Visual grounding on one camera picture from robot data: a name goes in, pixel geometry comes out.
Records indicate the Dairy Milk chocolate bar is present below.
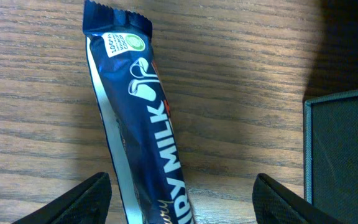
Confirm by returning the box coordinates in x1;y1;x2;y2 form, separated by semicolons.
83;1;194;224

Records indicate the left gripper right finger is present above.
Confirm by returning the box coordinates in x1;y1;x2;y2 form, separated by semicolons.
252;173;340;224

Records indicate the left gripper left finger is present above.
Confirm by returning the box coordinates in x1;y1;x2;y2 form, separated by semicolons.
14;172;112;224

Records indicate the dark green open box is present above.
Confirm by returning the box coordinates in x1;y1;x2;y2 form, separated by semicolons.
303;90;358;223

